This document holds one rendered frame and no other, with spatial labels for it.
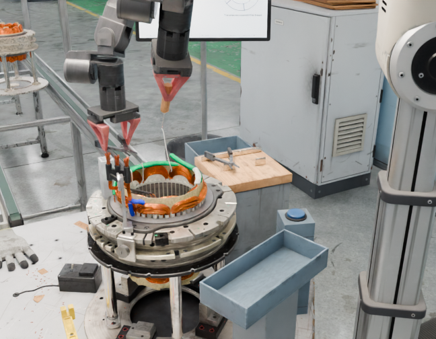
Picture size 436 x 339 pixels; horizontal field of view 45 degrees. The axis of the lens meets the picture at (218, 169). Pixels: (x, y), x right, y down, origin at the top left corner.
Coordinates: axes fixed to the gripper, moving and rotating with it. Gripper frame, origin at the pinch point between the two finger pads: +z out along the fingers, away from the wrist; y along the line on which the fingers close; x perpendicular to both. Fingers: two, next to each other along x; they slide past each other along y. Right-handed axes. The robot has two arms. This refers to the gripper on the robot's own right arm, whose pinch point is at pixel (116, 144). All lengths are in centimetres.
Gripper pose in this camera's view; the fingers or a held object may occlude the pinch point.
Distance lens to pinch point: 127.2
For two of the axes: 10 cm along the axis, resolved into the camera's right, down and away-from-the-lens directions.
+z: -0.2, 9.0, 4.4
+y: -7.6, 2.7, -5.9
